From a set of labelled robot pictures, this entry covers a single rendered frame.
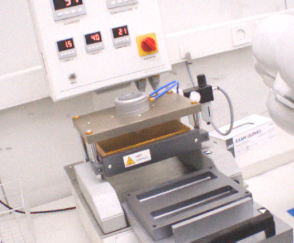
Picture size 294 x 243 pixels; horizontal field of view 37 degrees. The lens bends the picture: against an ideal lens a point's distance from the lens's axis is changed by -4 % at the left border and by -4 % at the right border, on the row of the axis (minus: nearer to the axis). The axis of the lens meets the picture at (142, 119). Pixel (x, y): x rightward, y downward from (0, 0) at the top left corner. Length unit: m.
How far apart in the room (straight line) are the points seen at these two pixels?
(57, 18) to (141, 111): 0.31
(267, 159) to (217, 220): 0.72
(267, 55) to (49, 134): 0.98
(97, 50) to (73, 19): 0.10
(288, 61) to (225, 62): 1.18
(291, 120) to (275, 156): 0.89
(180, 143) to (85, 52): 0.34
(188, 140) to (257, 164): 0.48
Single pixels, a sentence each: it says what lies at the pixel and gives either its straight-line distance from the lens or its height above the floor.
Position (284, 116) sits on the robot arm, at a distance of 0.60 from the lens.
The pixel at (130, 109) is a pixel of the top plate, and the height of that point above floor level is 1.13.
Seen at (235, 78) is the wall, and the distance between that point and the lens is 1.72.
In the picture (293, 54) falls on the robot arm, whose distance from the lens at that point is 0.50.
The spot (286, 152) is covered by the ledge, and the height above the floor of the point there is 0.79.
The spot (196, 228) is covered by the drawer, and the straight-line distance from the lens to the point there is 0.76.
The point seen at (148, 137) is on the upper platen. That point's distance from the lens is 1.02.
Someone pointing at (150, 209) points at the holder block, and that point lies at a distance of 0.85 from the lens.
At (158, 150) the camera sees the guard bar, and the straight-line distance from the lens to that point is 1.00.
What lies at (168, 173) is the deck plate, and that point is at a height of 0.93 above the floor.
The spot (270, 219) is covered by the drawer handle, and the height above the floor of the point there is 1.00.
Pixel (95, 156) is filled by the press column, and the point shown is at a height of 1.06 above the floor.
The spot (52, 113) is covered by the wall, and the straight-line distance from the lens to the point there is 1.51.
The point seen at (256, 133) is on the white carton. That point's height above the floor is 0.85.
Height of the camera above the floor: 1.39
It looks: 17 degrees down
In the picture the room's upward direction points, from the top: 11 degrees counter-clockwise
